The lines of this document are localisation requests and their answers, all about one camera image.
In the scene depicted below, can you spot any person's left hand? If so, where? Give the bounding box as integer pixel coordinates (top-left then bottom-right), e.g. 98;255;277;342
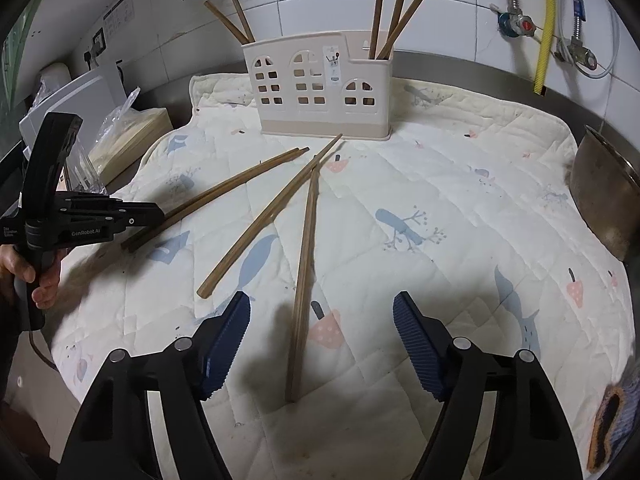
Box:
1;245;67;310

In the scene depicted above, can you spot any chopstick in holder right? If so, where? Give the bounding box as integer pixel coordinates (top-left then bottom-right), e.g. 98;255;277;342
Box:
368;0;383;60

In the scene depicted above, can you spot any chopstick in holder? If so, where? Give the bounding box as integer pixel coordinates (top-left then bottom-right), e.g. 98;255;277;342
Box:
204;0;248;44
368;0;383;60

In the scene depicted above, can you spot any yellow gas hose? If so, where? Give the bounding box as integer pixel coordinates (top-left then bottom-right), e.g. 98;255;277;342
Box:
532;0;558;97

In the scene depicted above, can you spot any white quilted patterned mat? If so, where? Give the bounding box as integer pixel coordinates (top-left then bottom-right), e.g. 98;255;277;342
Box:
46;79;634;479

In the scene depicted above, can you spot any chopstick in holder left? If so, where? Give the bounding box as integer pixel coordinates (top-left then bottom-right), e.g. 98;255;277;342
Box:
204;0;248;44

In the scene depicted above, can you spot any clear glass cup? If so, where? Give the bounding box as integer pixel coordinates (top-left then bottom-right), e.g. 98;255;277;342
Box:
63;144;107;195

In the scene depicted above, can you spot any bagged stack of paper napkins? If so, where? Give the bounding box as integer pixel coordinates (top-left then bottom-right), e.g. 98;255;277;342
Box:
89;87;172;185

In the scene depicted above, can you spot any white plastic box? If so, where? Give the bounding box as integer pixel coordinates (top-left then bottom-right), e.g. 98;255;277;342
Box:
18;63;127;154

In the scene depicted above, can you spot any beige house-shaped utensil holder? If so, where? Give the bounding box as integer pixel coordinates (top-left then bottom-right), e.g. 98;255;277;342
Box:
243;30;392;140

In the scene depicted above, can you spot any metal bowl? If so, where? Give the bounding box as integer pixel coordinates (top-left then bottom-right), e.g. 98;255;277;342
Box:
570;126;639;261

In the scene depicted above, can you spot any wooden chopstick diagonal long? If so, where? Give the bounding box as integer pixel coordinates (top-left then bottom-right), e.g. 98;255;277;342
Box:
196;133;343;299

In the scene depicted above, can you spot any braided metal hose with valve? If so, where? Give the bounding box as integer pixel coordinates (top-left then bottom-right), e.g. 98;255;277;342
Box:
553;0;599;73

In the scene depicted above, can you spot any knitted dark blue cloth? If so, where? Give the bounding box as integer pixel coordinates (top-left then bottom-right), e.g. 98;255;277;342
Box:
587;360;639;474

